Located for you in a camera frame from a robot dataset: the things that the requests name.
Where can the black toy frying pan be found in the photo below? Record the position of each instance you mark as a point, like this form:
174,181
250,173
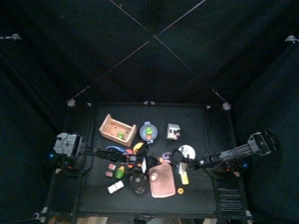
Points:
138,182

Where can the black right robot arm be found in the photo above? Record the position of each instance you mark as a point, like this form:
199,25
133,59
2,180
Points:
249,148

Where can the white eggshell half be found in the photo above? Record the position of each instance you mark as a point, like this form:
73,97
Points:
154,176

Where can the wooden toolbox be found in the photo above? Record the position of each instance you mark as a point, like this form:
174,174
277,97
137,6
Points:
118,130

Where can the metal frame corner bracket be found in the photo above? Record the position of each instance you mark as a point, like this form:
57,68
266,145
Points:
226,105
14,37
71,102
149,102
291,38

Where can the pink cutting board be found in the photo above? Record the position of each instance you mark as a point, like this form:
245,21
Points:
163,182

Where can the red toy piece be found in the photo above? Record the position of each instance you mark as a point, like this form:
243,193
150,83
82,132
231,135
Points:
129,151

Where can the yellow toy banana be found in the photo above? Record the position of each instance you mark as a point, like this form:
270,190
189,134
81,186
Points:
138,146

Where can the silver toy appliance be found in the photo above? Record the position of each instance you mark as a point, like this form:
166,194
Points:
173,131

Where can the green orange toy vegetable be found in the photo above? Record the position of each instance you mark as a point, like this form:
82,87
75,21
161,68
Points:
149,131

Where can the pink toy cube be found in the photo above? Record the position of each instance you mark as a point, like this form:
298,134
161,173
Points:
113,166
109,174

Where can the purple toy eggplant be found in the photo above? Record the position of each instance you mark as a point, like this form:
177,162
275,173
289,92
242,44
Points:
166,157

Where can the white toy spatula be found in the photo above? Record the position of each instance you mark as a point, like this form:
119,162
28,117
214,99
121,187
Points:
145,166

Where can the blue toy spoon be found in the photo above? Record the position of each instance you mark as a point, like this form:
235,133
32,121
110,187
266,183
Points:
114,148

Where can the white flat box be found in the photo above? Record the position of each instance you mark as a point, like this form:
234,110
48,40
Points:
115,187

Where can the small orange toy piece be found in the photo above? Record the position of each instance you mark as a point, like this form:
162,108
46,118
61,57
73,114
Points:
130,166

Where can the green toy in toolbox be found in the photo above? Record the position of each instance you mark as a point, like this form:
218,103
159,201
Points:
121,135

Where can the white round plate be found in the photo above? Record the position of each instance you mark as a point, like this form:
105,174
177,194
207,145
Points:
189,151

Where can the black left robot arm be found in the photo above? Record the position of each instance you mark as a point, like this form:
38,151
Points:
70,145

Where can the green yellow toy corn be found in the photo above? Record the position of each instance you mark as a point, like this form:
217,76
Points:
119,173

